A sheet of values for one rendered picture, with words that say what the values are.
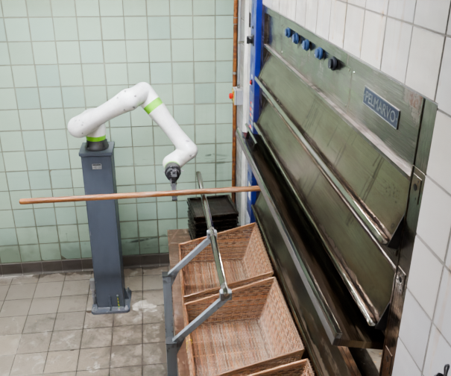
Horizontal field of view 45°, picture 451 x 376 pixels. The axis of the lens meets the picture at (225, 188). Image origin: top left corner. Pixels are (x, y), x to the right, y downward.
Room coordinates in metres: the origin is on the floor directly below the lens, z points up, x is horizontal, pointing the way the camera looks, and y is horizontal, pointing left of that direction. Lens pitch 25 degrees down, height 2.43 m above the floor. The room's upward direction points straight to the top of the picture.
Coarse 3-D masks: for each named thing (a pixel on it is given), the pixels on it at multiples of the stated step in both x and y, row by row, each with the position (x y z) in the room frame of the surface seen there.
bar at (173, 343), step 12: (204, 204) 2.53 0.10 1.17; (204, 240) 2.25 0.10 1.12; (216, 240) 2.18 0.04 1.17; (192, 252) 2.24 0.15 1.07; (216, 252) 2.06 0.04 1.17; (180, 264) 2.23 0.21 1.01; (216, 264) 1.98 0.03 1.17; (168, 276) 2.21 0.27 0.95; (168, 288) 2.21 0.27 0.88; (168, 300) 2.21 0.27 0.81; (216, 300) 1.79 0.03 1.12; (228, 300) 1.77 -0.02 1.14; (168, 312) 2.21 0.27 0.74; (204, 312) 1.77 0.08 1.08; (168, 324) 2.21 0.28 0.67; (192, 324) 1.76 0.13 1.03; (168, 336) 2.21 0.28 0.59; (180, 336) 1.75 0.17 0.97; (168, 348) 1.73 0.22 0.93; (168, 360) 1.73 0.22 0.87; (168, 372) 1.73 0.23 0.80
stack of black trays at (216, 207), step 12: (192, 204) 3.18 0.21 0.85; (216, 204) 3.19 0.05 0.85; (228, 204) 3.19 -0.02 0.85; (192, 216) 3.04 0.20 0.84; (204, 216) 3.00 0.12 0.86; (216, 216) 3.02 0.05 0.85; (228, 216) 3.04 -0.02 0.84; (192, 228) 3.06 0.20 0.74; (204, 228) 3.02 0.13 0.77; (216, 228) 3.02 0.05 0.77; (228, 228) 3.05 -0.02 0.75
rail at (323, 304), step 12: (240, 132) 2.89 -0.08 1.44; (252, 156) 2.53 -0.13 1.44; (264, 180) 2.24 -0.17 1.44; (276, 204) 1.99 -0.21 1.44; (288, 228) 1.80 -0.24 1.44; (288, 240) 1.73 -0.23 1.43; (300, 252) 1.63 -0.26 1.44; (300, 264) 1.57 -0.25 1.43; (312, 276) 1.48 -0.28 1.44; (312, 288) 1.43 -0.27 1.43; (324, 300) 1.36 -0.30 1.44; (324, 312) 1.31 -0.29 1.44; (336, 324) 1.25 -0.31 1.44; (336, 336) 1.21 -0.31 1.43
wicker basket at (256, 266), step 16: (192, 240) 2.89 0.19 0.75; (224, 240) 2.92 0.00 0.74; (240, 240) 2.93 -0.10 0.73; (256, 240) 2.80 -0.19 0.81; (208, 256) 2.91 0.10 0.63; (224, 256) 2.92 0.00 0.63; (240, 256) 2.93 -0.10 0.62; (256, 256) 2.71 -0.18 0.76; (192, 272) 2.80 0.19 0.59; (224, 272) 2.80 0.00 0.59; (240, 272) 2.80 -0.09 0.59; (256, 272) 2.62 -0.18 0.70; (272, 272) 2.40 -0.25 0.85; (192, 288) 2.64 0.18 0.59; (208, 288) 2.63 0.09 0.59
